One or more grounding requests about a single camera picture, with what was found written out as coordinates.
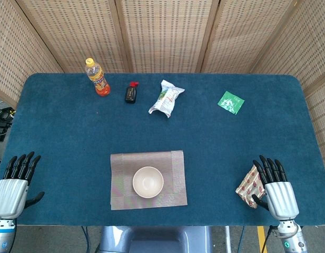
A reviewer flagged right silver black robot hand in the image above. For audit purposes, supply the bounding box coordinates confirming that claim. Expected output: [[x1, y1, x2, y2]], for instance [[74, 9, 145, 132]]
[[251, 154, 300, 221]]

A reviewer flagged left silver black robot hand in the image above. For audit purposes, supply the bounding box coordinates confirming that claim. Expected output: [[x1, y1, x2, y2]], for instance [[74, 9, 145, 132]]
[[0, 151, 45, 219]]

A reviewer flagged grey woven placemat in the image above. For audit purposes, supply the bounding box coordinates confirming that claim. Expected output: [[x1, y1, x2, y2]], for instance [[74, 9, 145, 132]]
[[110, 150, 189, 211]]

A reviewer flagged cream ceramic bowl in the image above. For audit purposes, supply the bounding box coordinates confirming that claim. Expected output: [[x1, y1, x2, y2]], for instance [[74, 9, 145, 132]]
[[132, 166, 164, 199]]

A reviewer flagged gold red snack packet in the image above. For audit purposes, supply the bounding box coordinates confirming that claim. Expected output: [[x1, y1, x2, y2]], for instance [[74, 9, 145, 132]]
[[235, 164, 267, 209]]

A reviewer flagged metal table leg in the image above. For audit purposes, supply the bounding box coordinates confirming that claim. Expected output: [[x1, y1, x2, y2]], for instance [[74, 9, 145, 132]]
[[224, 226, 232, 253]]

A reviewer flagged blue carpet table cover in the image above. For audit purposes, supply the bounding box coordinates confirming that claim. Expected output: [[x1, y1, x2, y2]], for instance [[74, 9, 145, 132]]
[[0, 73, 325, 228]]

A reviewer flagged green tea sachet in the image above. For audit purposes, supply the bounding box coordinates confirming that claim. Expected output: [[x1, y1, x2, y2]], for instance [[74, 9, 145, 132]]
[[217, 91, 245, 115]]

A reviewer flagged blue-grey robot torso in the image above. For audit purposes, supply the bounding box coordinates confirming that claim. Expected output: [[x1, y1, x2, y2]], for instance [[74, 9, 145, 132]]
[[95, 226, 213, 253]]

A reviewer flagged orange drink bottle yellow cap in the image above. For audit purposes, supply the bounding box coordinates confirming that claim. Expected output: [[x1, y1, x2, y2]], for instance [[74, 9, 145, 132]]
[[85, 57, 111, 98]]

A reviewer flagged white snack bag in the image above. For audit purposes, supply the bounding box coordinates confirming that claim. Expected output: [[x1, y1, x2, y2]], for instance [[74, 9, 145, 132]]
[[148, 79, 185, 119]]

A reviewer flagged small black bottle red cap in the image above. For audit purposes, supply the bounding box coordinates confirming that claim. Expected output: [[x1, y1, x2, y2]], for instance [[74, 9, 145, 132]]
[[124, 81, 140, 104]]

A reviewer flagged woven bamboo folding screen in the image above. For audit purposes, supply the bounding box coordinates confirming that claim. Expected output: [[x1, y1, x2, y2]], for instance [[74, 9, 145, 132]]
[[0, 0, 325, 185]]

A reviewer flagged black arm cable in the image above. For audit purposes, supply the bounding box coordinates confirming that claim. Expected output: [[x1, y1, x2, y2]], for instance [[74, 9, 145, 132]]
[[261, 225, 274, 253]]

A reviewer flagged blue cable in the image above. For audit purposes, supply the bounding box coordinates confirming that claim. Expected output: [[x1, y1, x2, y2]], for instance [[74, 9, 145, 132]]
[[81, 226, 100, 253], [237, 226, 246, 253]]

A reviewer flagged black equipment with cables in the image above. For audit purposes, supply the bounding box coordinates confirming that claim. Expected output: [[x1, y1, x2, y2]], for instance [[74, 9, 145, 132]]
[[0, 106, 15, 142]]

